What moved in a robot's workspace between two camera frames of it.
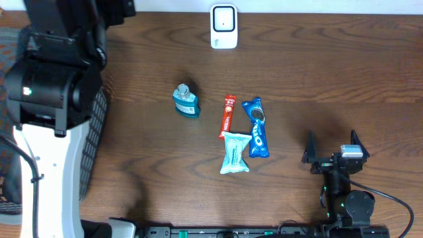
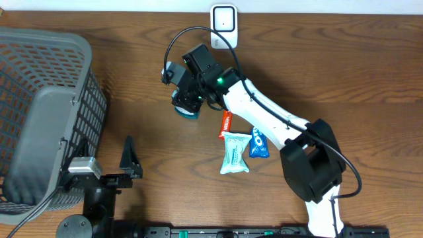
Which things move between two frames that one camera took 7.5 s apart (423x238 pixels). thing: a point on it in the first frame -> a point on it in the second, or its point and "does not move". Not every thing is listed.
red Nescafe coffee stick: (227, 123) does not move
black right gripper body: (323, 167) -> (193, 99)
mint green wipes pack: (234, 144) does not move
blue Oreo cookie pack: (259, 146) does not move
